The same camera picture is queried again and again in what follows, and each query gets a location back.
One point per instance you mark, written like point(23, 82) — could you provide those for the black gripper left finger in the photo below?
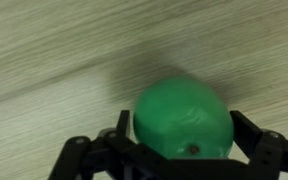
point(123, 124)

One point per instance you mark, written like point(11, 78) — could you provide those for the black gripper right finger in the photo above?
point(246, 133)

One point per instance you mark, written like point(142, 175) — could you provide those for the green ball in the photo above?
point(181, 117)

